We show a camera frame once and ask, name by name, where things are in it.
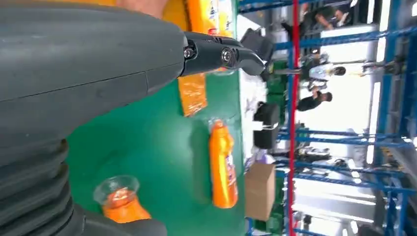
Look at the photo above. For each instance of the person's hand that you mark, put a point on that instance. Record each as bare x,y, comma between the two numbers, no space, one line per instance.
146,6

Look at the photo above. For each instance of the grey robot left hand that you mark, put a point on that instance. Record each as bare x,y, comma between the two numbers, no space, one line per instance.
81,58

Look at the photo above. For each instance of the orange drink bottle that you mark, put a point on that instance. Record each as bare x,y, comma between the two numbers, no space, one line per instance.
125,208
202,16
221,169

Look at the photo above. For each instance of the green table mat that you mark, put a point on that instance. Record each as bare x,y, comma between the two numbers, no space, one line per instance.
163,163

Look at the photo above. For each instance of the white table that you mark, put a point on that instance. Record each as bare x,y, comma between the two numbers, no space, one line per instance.
251,94

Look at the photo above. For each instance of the person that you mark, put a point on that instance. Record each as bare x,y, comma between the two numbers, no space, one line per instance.
325,16
311,101
321,73

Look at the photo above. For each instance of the red pole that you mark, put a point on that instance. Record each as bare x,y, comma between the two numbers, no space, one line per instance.
293,146

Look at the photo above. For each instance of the brown cardboard box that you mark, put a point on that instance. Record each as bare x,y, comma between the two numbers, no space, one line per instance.
259,192

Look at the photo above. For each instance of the blue steel shelving rack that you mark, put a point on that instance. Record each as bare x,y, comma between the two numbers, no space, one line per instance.
384,136

